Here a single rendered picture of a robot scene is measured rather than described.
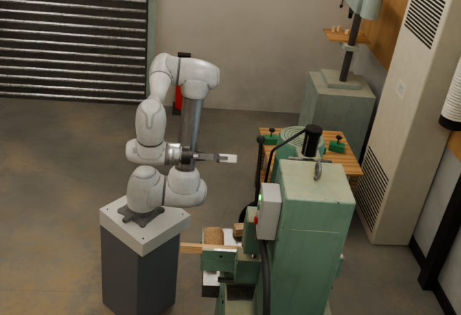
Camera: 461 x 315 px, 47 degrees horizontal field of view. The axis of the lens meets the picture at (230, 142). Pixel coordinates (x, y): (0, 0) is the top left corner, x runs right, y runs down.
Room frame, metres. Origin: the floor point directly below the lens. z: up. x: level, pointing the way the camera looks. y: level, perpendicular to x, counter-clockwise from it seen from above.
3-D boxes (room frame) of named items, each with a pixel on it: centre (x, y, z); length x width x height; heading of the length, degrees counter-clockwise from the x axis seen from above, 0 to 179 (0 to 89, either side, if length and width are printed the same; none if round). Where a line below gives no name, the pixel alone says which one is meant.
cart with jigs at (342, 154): (3.23, -0.56, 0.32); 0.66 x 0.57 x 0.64; 99
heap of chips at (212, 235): (1.75, 0.02, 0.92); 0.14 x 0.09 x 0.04; 5
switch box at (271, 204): (1.35, -0.15, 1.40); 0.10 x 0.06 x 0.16; 5
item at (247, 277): (1.49, -0.12, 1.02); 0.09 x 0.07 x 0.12; 95
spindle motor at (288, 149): (1.69, -0.26, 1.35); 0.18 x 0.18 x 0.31
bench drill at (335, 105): (4.03, -0.86, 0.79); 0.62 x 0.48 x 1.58; 7
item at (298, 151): (1.55, -0.27, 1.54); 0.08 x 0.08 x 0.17; 5
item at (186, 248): (1.67, -0.12, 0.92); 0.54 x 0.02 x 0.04; 95
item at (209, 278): (1.80, 0.01, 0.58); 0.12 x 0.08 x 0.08; 5
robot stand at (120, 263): (2.12, 0.42, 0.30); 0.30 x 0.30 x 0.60; 53
